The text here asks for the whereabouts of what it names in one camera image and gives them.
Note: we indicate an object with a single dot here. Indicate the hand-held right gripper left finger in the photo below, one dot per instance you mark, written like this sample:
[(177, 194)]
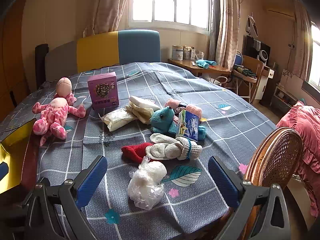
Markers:
[(92, 181)]

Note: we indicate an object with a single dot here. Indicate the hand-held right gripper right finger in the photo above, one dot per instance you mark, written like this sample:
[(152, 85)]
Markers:
[(223, 183)]

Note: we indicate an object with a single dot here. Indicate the red fuzzy sock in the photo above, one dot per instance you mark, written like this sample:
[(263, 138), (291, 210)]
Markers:
[(133, 151)]

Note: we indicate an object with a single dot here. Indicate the clear plastic bag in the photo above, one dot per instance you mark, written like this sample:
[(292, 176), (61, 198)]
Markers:
[(146, 182)]

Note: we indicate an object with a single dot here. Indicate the white wet wipes packet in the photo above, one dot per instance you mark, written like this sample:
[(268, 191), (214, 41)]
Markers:
[(117, 118)]

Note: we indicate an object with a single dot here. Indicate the blue tissue packet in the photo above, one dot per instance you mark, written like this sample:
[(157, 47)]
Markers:
[(187, 126)]

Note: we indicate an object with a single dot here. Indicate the yellow cloth bundle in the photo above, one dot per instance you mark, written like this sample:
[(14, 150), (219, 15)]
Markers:
[(140, 115)]

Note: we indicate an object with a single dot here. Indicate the blue plush toy pink dress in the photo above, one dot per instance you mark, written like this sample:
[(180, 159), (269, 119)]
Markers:
[(162, 120)]

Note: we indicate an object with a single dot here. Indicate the grey checked bed sheet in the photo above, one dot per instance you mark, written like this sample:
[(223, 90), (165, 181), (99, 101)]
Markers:
[(225, 135)]

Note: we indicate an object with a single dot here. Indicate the wicker chair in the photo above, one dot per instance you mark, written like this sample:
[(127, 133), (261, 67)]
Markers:
[(275, 155)]

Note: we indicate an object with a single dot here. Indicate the grey knitted socks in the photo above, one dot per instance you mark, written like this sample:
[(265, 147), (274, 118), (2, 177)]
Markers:
[(170, 148)]

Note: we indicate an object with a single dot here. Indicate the pink spotted giraffe plush toy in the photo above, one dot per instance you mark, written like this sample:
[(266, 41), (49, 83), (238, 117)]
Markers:
[(56, 120)]

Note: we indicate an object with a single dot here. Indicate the pink towel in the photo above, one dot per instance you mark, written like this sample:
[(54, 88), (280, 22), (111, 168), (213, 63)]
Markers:
[(192, 110)]

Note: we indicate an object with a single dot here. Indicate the purple cardboard box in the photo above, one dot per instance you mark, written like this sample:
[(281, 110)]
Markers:
[(105, 92)]

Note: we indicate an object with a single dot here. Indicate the pink ruffled quilt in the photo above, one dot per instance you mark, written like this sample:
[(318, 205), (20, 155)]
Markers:
[(302, 127)]

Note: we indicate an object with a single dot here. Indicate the white drawer cabinet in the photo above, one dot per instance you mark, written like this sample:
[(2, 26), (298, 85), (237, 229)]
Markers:
[(265, 82)]

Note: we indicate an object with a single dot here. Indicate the small blue plush toy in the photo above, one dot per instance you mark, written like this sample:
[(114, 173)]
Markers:
[(203, 63)]

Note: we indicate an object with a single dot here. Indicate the blue chair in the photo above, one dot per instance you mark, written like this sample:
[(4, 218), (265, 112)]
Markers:
[(238, 58)]

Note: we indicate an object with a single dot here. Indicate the wooden desk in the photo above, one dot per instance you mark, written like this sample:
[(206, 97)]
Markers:
[(182, 63)]

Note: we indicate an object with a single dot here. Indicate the yellow blue grey headboard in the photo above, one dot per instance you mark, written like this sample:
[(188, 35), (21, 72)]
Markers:
[(100, 52)]

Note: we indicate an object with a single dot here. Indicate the group of jars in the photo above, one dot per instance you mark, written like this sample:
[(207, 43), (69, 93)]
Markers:
[(193, 53)]

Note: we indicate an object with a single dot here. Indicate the white fan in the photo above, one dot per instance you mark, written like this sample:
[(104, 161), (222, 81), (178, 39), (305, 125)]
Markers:
[(263, 55)]

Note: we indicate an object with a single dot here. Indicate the white tin can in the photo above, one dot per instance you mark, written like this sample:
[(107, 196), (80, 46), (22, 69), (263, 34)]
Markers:
[(178, 53)]

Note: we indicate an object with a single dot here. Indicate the wooden wardrobe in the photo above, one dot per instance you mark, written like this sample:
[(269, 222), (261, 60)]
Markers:
[(10, 67)]

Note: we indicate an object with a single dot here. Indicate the beige patterned curtain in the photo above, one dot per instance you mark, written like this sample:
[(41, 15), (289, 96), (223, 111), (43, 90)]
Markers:
[(223, 25), (110, 5)]

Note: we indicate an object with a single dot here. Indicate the window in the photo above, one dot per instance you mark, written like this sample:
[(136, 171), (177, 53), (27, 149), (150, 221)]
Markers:
[(170, 2)]

